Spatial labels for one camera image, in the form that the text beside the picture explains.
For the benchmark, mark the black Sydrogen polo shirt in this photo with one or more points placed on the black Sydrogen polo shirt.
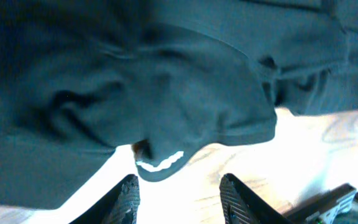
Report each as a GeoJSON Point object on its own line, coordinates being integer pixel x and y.
{"type": "Point", "coordinates": [80, 78]}

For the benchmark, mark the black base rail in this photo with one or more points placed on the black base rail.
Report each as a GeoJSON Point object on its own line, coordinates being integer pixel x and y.
{"type": "Point", "coordinates": [324, 208]}

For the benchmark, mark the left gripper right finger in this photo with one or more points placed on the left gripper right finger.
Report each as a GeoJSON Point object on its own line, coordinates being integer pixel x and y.
{"type": "Point", "coordinates": [243, 206]}

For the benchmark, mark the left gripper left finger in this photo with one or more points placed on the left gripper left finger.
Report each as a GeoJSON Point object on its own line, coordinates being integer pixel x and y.
{"type": "Point", "coordinates": [118, 206]}

